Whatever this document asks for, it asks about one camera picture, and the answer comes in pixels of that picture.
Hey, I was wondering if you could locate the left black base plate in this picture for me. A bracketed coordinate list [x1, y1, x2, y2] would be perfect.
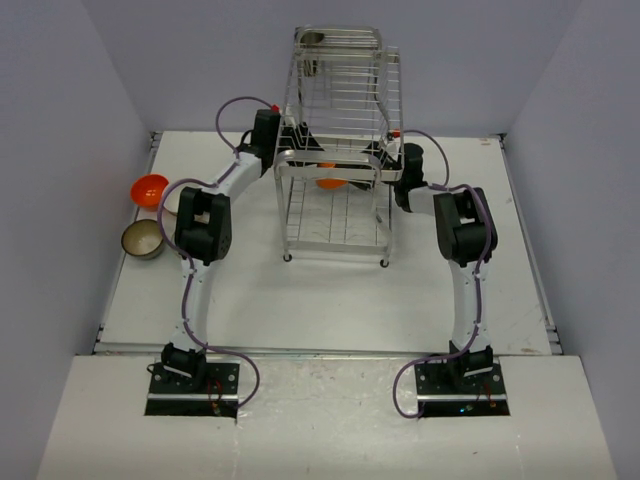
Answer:
[144, 362, 240, 419]

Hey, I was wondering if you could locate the cream beige bowl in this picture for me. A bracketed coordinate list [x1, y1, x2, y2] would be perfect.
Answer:
[163, 190, 180, 216]

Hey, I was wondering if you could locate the metal utensil cup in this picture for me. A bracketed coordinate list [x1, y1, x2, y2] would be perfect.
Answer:
[298, 30, 325, 77]

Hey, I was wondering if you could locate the orange bowl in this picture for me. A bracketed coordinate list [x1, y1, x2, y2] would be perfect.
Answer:
[314, 162, 347, 191]
[130, 173, 169, 211]

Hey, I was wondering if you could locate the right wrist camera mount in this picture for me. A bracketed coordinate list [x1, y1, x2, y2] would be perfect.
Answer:
[385, 129, 402, 142]

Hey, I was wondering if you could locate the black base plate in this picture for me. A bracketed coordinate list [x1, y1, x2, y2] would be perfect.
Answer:
[144, 362, 240, 419]
[414, 360, 511, 418]

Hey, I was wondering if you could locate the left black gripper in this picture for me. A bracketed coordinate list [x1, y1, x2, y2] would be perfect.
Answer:
[271, 124, 328, 170]

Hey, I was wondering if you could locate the metal two-tier dish rack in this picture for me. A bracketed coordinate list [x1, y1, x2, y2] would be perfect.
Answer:
[273, 25, 404, 267]

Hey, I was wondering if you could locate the orange bowl on table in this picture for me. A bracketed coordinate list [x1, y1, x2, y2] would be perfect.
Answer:
[130, 173, 169, 211]

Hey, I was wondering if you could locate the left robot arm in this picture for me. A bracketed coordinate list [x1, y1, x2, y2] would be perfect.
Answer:
[161, 108, 319, 393]

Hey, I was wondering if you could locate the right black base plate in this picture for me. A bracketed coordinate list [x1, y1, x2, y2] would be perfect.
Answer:
[414, 360, 511, 418]

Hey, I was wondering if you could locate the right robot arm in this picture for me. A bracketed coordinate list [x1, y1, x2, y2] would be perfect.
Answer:
[393, 143, 498, 393]

